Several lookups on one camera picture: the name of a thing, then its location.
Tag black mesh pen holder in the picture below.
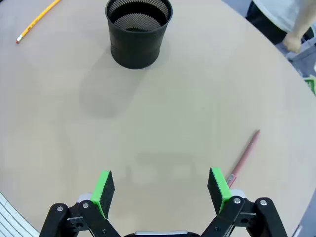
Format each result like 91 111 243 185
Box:
105 0 173 70

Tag person's dark trousers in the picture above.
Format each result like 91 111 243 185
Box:
245 1 288 45

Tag grey plastic crate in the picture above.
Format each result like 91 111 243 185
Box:
286 27 316 78

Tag red pen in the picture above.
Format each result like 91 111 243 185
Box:
225 129 261 188

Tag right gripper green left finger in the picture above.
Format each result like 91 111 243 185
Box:
39 170 121 237

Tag ribbed aluminium mounting frame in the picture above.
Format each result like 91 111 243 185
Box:
0 192 40 237

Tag green plastic item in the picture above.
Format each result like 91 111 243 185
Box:
304 75 316 97

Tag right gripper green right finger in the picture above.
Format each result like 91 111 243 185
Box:
199 167 288 237

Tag person's left hand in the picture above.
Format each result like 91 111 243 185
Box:
282 31 303 53

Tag person in white printed t-shirt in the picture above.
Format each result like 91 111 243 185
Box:
251 0 309 33

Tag yellow pencil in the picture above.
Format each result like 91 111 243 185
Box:
15 0 62 44

